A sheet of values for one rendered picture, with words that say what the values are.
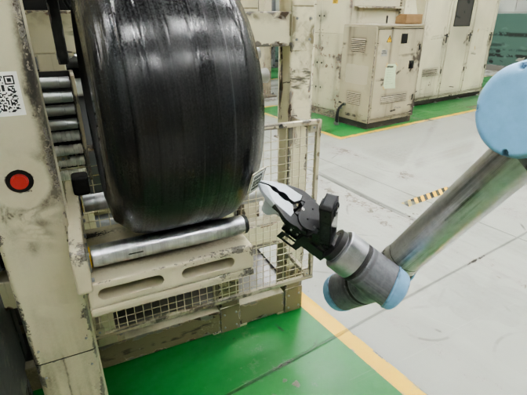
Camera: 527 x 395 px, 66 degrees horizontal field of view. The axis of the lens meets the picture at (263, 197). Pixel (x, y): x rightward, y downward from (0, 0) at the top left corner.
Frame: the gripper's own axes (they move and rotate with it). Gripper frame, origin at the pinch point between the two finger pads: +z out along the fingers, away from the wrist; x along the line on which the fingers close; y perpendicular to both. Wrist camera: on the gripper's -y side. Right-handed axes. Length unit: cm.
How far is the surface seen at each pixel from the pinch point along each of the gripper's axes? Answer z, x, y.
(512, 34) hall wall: -344, 1134, 267
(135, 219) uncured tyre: 15.9, -18.1, 9.6
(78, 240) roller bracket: 22.5, -24.2, 18.2
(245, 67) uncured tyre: 15.5, 3.3, -17.4
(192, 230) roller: 6.3, -8.8, 16.6
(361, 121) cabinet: -83, 396, 244
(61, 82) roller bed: 58, 13, 31
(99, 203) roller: 29.4, -6.0, 38.2
